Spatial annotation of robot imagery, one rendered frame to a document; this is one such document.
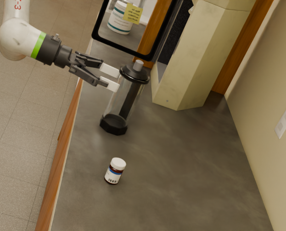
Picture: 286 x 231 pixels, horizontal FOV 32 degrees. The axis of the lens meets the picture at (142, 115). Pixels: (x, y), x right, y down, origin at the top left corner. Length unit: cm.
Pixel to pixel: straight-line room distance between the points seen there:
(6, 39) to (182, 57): 72
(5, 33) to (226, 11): 84
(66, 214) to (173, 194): 40
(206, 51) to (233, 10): 19
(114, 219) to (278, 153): 74
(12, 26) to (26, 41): 6
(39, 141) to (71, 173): 183
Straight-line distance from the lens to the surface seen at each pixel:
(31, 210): 275
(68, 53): 163
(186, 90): 205
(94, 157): 157
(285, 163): 179
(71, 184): 142
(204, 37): 197
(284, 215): 171
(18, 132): 331
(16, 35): 161
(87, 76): 159
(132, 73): 163
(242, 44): 241
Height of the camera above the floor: 178
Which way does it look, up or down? 26 degrees down
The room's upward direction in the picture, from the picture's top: 24 degrees clockwise
